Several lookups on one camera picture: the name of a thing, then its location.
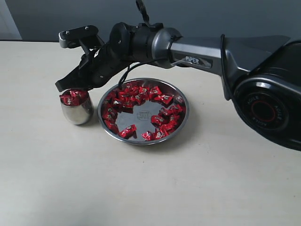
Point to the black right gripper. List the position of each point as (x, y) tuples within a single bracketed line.
[(103, 67)]

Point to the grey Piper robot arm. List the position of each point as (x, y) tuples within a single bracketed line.
[(260, 75)]

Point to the red candies inside cup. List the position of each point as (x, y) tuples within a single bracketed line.
[(74, 97)]

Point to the stainless steel cup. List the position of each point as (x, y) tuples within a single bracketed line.
[(79, 115)]

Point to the pile of red wrapped candies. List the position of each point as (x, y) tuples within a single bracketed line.
[(131, 96)]

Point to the stainless steel plate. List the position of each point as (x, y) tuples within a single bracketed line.
[(145, 117)]

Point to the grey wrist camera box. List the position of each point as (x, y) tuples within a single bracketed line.
[(70, 38)]

